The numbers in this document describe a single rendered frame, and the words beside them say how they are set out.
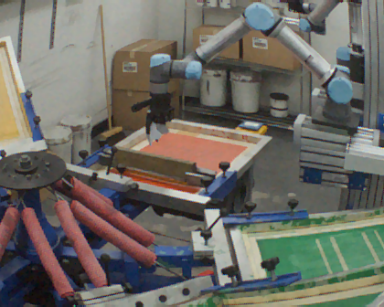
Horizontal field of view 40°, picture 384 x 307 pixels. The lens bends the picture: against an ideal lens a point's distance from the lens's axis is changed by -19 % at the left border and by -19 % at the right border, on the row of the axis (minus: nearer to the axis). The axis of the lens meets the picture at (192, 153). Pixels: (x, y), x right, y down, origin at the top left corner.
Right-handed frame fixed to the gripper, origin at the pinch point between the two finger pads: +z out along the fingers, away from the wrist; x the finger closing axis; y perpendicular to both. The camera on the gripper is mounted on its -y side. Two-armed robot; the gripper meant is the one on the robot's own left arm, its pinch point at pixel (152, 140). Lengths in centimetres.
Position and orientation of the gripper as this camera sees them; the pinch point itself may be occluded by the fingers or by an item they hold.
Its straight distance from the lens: 250.9
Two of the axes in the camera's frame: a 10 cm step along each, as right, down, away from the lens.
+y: 9.0, 1.8, -3.8
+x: 4.2, -3.2, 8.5
